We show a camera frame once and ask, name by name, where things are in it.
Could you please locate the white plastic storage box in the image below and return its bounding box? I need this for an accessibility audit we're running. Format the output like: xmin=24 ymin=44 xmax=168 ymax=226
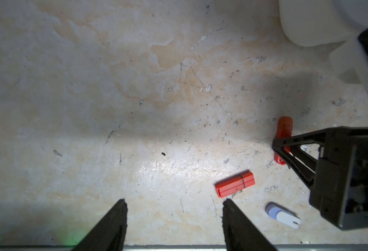
xmin=279 ymin=0 xmax=368 ymax=47

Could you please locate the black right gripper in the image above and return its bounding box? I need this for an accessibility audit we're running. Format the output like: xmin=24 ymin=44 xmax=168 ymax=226
xmin=272 ymin=127 xmax=368 ymax=231

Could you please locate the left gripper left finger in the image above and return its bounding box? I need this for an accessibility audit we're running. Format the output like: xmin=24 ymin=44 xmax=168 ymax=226
xmin=73 ymin=199 xmax=128 ymax=251

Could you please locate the white blue usb drive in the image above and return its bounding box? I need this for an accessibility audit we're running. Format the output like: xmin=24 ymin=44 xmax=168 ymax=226
xmin=265 ymin=203 xmax=301 ymax=229

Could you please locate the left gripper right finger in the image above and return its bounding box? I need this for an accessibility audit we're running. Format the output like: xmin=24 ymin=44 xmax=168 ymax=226
xmin=222 ymin=199 xmax=275 ymax=251

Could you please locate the red rounded usb drive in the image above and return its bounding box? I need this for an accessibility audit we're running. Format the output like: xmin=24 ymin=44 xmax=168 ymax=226
xmin=273 ymin=116 xmax=294 ymax=166

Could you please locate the red rectangular usb drive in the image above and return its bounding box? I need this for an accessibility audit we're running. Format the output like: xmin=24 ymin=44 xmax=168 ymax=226
xmin=215 ymin=170 xmax=256 ymax=198

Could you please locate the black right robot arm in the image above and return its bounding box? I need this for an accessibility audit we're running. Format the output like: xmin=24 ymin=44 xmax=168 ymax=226
xmin=272 ymin=28 xmax=368 ymax=230

